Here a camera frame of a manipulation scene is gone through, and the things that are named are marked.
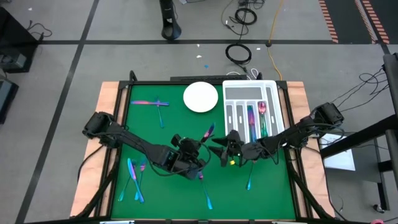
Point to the light wooden table board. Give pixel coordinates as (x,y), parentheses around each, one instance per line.
(297,91)

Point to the black caster wheel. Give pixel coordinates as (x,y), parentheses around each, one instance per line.
(378,208)

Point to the black flat bar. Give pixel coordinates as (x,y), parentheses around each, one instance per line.
(208,77)

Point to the silver aluminium rail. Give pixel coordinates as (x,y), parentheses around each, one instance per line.
(116,222)
(289,222)

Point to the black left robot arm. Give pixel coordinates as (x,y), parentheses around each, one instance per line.
(136,144)

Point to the black steel stand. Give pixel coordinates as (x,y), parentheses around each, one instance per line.
(357,137)

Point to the large black cabinet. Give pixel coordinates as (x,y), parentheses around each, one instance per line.
(12,37)

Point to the white plastic cutlery tray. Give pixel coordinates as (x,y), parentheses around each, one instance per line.
(248,83)

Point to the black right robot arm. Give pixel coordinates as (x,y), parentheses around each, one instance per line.
(295,133)

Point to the small black cabinet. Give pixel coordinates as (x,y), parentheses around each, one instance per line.
(6,99)

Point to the black floor stand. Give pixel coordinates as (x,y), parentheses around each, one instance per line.
(170,31)

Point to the black orange-striped floor mat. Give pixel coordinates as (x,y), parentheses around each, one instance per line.
(348,18)
(392,15)

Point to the white round plate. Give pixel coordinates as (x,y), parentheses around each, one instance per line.
(200,96)

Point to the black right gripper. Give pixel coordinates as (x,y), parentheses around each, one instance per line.
(245,151)

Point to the pink object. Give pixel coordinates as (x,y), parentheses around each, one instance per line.
(377,221)

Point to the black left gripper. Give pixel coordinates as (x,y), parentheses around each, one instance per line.
(186,155)

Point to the white paper sheet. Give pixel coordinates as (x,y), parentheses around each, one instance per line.
(342,161)

